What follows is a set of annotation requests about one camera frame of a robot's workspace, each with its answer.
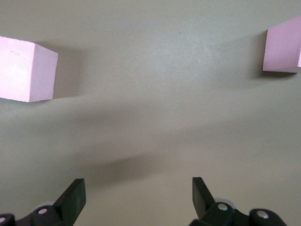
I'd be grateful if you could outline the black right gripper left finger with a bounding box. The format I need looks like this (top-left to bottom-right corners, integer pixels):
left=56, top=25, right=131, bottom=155
left=0, top=178, right=87, bottom=226

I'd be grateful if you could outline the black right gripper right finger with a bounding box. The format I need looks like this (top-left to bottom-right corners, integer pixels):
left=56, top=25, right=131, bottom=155
left=189, top=177, right=289, bottom=226

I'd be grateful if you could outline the pink foam cube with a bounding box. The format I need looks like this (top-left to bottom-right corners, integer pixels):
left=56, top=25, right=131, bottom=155
left=0, top=36, right=59, bottom=103
left=262, top=16, right=301, bottom=73

